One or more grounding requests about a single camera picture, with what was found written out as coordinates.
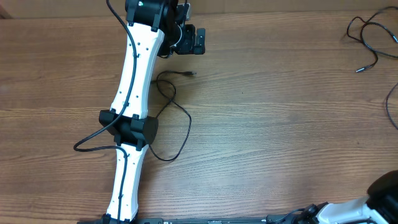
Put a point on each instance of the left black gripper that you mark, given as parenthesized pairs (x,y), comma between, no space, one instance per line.
(188,45)

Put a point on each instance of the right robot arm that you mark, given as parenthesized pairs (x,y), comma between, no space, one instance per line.
(379,206)

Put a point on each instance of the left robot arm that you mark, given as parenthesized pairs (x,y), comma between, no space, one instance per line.
(154,29)

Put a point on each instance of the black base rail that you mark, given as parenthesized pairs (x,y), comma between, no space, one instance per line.
(270,219)

